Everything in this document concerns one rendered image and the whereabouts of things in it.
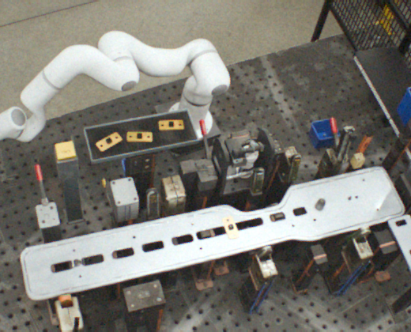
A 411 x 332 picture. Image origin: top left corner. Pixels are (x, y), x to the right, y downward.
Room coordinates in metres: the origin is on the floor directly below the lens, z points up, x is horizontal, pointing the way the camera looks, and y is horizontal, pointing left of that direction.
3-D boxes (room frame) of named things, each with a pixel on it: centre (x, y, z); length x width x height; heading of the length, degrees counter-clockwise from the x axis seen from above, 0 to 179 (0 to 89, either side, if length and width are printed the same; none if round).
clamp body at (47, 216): (0.85, 0.47, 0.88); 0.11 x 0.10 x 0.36; 28
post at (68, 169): (1.04, 0.45, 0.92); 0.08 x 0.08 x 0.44; 28
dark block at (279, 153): (1.27, -0.23, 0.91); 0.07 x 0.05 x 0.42; 28
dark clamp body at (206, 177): (1.13, -0.01, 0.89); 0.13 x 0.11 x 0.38; 28
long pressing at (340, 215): (0.96, -0.12, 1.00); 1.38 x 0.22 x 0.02; 118
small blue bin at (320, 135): (1.65, -0.49, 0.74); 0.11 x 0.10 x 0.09; 118
